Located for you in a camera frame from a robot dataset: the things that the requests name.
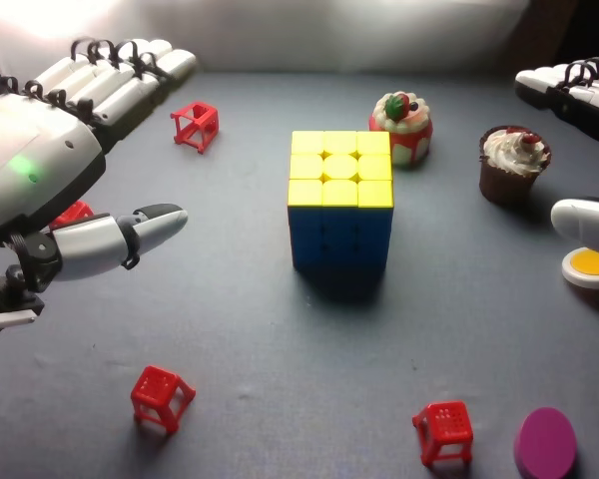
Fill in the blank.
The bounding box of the purple round disc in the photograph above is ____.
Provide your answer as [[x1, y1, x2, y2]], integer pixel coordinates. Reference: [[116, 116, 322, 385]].
[[513, 407, 578, 475]]

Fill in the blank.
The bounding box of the toy strawberry cake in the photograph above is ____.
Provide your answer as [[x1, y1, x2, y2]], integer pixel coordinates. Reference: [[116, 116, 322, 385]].
[[368, 92, 435, 169]]

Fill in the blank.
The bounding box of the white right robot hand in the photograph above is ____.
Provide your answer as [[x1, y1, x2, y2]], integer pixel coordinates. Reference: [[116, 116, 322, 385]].
[[514, 52, 599, 256]]

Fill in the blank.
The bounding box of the white disc with yellow top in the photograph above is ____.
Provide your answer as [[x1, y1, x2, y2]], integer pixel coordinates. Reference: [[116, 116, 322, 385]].
[[561, 246, 599, 289]]

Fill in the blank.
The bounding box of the Rubik's cube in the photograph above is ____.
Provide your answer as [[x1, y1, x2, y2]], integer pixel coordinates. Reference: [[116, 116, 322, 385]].
[[287, 130, 396, 274]]

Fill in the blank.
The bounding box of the red toy stool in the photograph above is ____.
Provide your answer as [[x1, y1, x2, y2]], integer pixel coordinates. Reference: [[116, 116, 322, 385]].
[[130, 365, 198, 435], [49, 201, 96, 231], [170, 101, 220, 154], [411, 400, 474, 467]]

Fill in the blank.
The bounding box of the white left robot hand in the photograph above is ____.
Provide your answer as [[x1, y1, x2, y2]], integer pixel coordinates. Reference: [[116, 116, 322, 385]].
[[0, 37, 199, 283]]

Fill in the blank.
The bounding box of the grey table cloth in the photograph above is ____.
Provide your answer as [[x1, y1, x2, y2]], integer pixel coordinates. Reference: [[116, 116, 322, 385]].
[[0, 69, 599, 479]]

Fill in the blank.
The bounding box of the toy chocolate cupcake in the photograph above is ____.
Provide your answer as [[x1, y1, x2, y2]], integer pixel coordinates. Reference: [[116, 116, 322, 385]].
[[478, 125, 554, 205]]

